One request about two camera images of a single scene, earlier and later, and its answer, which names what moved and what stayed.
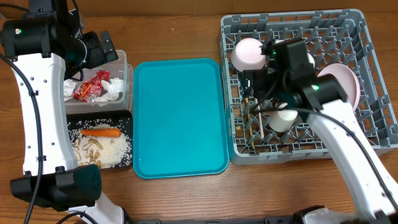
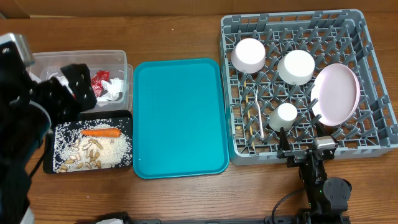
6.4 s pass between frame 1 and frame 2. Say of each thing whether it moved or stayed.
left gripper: moved
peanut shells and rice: stayed
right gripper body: moved
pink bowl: stayed
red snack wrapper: stayed
